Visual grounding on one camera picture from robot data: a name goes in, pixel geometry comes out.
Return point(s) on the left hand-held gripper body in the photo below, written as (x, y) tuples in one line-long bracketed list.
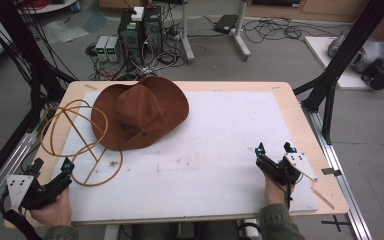
[(20, 190)]

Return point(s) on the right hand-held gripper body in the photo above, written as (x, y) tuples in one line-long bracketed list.
[(298, 163)]

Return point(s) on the brown wide-brim hat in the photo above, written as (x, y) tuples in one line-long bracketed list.
[(136, 113)]

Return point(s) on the person's right hand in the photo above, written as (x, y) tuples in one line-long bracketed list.
[(275, 195)]

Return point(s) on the person's left hand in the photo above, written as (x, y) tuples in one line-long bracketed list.
[(56, 213)]

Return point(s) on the black tape piece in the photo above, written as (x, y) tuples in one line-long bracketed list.
[(330, 172)]

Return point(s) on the tan tape strip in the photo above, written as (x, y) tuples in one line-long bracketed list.
[(323, 198)]

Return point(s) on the white foam mat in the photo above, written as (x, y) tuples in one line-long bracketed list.
[(213, 166)]

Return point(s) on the black tape cross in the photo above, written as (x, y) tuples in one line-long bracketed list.
[(336, 222)]

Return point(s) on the white board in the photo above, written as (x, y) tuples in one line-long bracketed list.
[(323, 53)]

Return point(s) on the black device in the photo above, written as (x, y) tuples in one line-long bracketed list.
[(378, 76)]

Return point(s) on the white desk leg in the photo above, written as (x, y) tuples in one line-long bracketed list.
[(241, 36), (187, 33)]

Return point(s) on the grey bench power supply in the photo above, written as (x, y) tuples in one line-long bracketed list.
[(101, 48), (112, 49)]

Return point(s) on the grey rounded device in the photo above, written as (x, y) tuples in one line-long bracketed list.
[(368, 53)]

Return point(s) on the black box on floor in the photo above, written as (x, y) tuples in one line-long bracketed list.
[(226, 23)]

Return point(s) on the clear plastic sheet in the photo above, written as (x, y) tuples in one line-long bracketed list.
[(63, 31)]

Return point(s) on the black computer tower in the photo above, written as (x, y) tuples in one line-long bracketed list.
[(153, 30), (130, 40)]

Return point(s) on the white round table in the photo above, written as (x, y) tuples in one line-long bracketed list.
[(46, 6)]

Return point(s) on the white box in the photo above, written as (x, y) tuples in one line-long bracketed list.
[(138, 13)]

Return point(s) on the aluminium rail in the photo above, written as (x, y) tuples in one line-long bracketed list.
[(10, 166), (340, 173)]

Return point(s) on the black metal frame post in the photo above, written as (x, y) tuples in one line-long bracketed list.
[(346, 50), (30, 53)]

